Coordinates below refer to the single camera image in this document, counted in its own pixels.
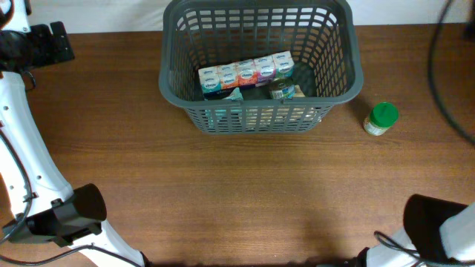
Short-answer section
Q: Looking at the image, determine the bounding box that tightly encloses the multicolour tissue pack row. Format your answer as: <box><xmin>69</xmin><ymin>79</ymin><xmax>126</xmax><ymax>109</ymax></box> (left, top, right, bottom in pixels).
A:
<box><xmin>198</xmin><ymin>50</ymin><xmax>295</xmax><ymax>98</ymax></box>

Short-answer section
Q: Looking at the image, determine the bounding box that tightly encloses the teal tissue packet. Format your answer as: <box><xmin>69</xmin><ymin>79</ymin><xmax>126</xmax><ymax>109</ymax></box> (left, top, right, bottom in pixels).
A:
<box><xmin>205</xmin><ymin>88</ymin><xmax>243</xmax><ymax>128</ymax></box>

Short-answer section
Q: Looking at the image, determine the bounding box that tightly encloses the tan paper snack packet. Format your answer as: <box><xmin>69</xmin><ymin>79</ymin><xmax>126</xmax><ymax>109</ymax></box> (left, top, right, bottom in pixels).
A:
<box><xmin>246</xmin><ymin>106</ymin><xmax>322</xmax><ymax>132</ymax></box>

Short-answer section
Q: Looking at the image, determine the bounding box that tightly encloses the pull-tab tin can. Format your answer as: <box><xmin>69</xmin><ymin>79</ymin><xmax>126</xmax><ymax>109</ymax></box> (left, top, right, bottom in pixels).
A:
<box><xmin>268</xmin><ymin>78</ymin><xmax>295</xmax><ymax>99</ymax></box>

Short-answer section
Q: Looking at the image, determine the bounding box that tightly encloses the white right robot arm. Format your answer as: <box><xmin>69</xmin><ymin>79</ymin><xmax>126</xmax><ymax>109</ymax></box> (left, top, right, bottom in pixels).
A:
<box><xmin>347</xmin><ymin>194</ymin><xmax>474</xmax><ymax>267</ymax></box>

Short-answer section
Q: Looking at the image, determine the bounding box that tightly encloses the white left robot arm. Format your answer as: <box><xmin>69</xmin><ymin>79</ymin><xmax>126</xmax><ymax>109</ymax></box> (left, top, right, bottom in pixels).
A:
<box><xmin>1</xmin><ymin>0</ymin><xmax>150</xmax><ymax>266</ymax></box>

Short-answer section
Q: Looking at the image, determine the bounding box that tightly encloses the grey plastic lattice basket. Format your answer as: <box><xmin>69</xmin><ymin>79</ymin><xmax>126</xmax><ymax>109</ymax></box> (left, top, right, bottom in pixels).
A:
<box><xmin>160</xmin><ymin>0</ymin><xmax>363</xmax><ymax>134</ymax></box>

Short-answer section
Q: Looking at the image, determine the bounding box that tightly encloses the green lid spice jar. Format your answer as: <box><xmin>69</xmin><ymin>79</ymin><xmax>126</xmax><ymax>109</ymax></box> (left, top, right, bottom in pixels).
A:
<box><xmin>363</xmin><ymin>102</ymin><xmax>399</xmax><ymax>136</ymax></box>

